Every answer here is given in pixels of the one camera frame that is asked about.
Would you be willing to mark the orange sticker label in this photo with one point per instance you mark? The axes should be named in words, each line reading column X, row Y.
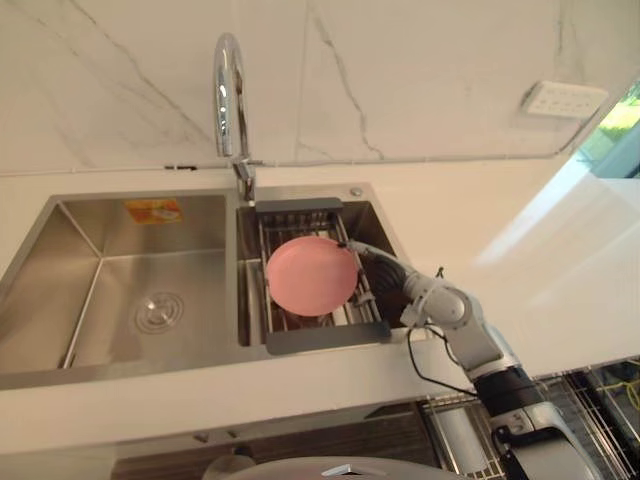
column 152, row 210

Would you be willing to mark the right robot hand black cloth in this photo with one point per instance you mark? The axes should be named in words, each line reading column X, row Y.
column 387, row 272

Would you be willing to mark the pink round plate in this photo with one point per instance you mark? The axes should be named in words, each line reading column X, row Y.
column 311, row 276

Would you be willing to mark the round steel drain strainer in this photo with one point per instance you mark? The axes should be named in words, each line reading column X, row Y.
column 159, row 310

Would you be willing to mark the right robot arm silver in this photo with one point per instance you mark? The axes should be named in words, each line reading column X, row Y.
column 480, row 340

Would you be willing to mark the grey robot body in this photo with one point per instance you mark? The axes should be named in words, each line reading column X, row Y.
column 310, row 469

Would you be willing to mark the chrome gooseneck faucet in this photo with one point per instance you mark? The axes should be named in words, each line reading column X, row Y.
column 227, row 95

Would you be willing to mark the window with green view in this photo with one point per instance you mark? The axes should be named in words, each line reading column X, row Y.
column 617, row 135

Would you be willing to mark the round steel sink knob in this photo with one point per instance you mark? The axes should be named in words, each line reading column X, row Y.
column 356, row 191

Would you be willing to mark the stainless steel double sink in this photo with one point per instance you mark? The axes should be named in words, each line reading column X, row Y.
column 125, row 280

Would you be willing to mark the white wall power outlet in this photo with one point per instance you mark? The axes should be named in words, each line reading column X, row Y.
column 560, row 99

